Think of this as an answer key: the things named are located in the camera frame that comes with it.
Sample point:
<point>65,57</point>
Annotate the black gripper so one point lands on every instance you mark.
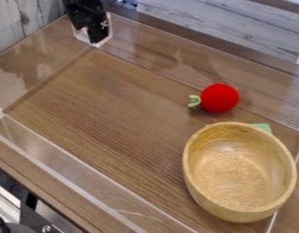
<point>80,10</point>

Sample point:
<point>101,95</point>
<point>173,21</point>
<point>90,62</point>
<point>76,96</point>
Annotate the red plush strawberry toy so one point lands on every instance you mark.
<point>217,98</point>

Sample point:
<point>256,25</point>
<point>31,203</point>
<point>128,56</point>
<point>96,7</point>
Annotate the green sticky note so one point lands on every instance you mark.
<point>264,127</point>

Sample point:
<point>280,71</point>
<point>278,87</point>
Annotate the wooden bowl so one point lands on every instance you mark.
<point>239,171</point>

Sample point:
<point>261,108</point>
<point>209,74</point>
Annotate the clear acrylic corner bracket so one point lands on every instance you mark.
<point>81,34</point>

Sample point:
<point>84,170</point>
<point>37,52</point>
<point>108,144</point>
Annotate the clear acrylic tray wall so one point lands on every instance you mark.
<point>97,204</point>

